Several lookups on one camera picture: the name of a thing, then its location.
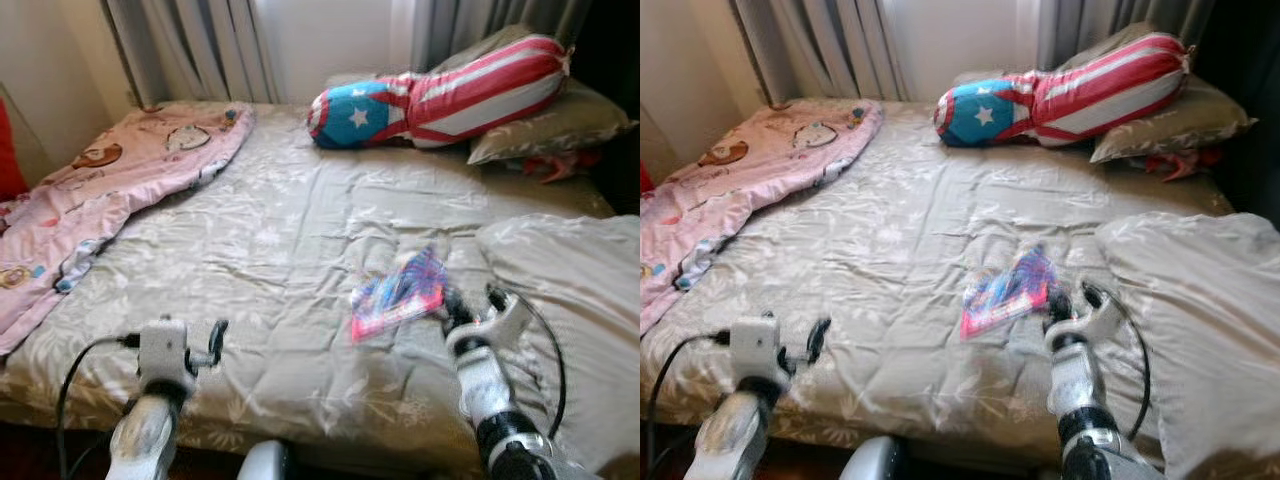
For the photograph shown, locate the pink cartoon quilt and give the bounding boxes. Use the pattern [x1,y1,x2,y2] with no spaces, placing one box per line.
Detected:
[0,100,256,356]
[640,98,884,336]

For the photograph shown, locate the colourful comic book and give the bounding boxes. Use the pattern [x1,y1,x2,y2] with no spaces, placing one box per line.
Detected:
[960,245,1059,341]
[350,248,451,344]

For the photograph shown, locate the Captain America bolster pillow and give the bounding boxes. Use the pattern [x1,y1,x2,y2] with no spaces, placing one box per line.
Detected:
[307,35,573,151]
[933,33,1196,149]

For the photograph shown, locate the grey robot leg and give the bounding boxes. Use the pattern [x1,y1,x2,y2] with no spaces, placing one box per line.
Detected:
[840,435,906,480]
[237,440,298,480]

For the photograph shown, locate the dark wardrobe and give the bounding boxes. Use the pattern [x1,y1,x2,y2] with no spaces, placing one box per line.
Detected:
[1195,0,1280,226]
[570,0,641,216]

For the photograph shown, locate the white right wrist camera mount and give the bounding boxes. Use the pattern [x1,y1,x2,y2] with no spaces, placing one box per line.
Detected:
[1045,290,1126,351]
[447,295,534,356]

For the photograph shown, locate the red cloth item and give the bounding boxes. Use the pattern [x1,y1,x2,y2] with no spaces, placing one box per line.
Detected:
[1145,148,1226,183]
[520,150,606,184]

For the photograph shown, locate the bed with grey floral sheet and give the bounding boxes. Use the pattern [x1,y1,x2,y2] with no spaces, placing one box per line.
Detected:
[640,95,1241,471]
[0,95,621,476]

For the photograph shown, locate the grey curtain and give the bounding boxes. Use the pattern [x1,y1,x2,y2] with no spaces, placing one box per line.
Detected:
[100,0,266,106]
[410,0,591,71]
[728,0,901,104]
[1035,0,1216,71]

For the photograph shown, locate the large grey floral pillow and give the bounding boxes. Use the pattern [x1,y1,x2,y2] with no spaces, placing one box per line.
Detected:
[1095,212,1280,480]

